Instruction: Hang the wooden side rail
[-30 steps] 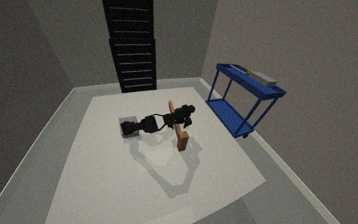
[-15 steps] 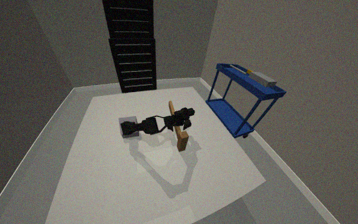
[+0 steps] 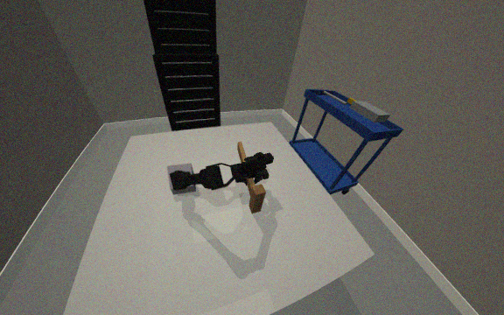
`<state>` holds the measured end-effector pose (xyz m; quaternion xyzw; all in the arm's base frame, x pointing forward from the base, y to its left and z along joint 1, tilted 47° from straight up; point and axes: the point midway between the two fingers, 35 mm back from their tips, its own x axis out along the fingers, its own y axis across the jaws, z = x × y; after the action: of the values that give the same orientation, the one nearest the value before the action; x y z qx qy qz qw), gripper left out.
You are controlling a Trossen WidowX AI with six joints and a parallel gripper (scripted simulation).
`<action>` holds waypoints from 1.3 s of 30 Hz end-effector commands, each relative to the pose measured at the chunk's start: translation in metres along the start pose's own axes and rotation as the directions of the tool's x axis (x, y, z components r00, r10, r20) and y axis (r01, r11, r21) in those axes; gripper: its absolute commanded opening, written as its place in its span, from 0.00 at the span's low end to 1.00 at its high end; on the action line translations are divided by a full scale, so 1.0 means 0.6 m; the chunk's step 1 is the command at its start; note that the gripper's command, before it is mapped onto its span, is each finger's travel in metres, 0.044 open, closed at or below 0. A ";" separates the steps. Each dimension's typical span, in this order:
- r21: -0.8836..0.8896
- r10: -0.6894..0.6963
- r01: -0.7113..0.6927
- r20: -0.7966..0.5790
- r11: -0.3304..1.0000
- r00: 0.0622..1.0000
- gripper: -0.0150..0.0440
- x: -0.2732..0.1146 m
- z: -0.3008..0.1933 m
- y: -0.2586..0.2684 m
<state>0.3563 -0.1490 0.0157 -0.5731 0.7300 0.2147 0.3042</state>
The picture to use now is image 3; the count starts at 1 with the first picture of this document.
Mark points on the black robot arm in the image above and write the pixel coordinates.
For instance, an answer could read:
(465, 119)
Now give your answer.
(211, 176)

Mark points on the wooden board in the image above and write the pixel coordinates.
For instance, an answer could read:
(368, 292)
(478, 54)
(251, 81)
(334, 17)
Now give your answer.
(242, 156)

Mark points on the dark brown wooden post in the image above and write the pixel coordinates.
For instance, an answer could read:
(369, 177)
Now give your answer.
(256, 198)

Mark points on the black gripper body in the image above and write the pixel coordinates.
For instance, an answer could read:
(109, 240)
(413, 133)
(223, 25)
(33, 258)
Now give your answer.
(253, 174)

